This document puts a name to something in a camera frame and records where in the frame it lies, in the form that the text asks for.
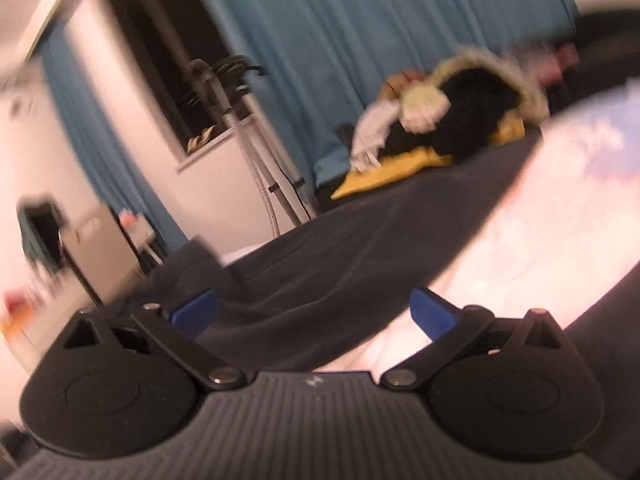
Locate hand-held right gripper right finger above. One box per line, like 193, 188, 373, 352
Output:
380, 287, 564, 392

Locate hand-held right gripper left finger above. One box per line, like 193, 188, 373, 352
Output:
62, 287, 248, 392

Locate dark grey knitted garment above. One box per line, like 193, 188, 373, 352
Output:
107, 132, 546, 376

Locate pile of clothes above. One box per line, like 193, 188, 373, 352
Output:
387, 47, 552, 165

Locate pink and white bed blanket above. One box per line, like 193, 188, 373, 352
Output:
220, 80, 640, 368

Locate white window sill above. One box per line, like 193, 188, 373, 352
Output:
174, 114, 253, 175

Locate vanity mirror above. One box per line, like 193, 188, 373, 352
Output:
16, 199, 67, 267

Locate beige gloves on sill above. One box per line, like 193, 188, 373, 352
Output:
186, 129, 217, 155

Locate narrow blue curtain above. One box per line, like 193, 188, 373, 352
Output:
39, 30, 188, 258

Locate white grey cloth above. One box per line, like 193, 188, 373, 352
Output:
349, 101, 402, 172

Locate garment steamer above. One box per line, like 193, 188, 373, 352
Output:
181, 56, 321, 238

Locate pale yellow cloth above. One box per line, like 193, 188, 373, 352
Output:
401, 84, 452, 135

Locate orange brown cloth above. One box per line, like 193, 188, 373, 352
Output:
384, 71, 427, 100

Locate dark window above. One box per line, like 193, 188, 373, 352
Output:
104, 0, 253, 163

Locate pink cloth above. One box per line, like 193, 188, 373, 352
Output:
522, 42, 580, 87

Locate wide blue curtain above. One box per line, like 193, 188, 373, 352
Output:
185, 0, 581, 188

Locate beige chair with black frame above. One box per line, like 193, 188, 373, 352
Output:
56, 204, 147, 308

